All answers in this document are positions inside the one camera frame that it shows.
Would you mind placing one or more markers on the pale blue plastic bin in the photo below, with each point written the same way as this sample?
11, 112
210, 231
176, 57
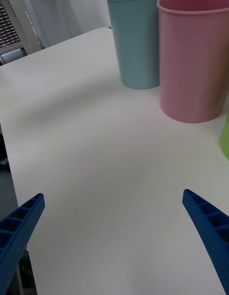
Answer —
136, 37

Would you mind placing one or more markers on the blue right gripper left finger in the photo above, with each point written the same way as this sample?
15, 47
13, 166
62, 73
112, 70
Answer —
19, 235

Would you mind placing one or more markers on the pink plastic bin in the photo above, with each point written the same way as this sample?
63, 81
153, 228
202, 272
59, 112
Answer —
193, 59

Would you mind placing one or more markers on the yellow-green plastic bin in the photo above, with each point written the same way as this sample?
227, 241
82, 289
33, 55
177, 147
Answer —
225, 137

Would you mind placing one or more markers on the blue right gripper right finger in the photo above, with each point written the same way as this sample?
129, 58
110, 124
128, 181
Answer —
210, 233

